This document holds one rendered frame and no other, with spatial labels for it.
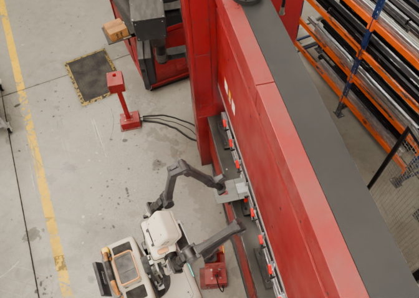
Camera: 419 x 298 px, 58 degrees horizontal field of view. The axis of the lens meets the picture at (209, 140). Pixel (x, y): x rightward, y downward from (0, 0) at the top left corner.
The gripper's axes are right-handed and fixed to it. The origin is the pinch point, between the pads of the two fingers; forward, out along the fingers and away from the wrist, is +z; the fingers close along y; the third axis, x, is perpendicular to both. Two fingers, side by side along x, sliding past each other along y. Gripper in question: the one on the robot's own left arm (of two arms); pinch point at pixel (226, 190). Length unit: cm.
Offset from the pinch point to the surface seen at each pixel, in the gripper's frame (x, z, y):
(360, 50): -147, 79, 117
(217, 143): 1, 16, 54
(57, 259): 196, 9, 19
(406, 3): -199, 60, 124
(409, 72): -171, 82, 69
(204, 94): -12, -14, 86
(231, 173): -2.0, 18.4, 22.1
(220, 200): 6.5, -0.1, -5.6
